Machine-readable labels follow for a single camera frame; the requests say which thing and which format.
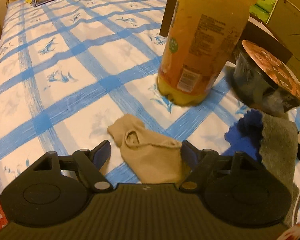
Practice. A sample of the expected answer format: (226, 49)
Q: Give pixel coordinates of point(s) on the orange juice bottle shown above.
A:
(201, 38)

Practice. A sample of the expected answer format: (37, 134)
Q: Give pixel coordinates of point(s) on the grey blue fuzzy sock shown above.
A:
(273, 142)

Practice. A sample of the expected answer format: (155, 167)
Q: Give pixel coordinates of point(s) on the beige sock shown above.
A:
(153, 157)

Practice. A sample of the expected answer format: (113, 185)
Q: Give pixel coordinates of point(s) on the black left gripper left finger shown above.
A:
(76, 173)

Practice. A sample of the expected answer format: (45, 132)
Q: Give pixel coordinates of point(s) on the green tissue pack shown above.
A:
(262, 9)

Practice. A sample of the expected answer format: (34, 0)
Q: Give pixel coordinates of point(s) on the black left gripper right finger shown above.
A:
(207, 165)

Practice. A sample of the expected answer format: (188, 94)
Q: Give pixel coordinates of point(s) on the blue white checked bedsheet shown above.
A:
(70, 68)

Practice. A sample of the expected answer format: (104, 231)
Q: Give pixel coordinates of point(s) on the instant noodle bowl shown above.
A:
(264, 82)

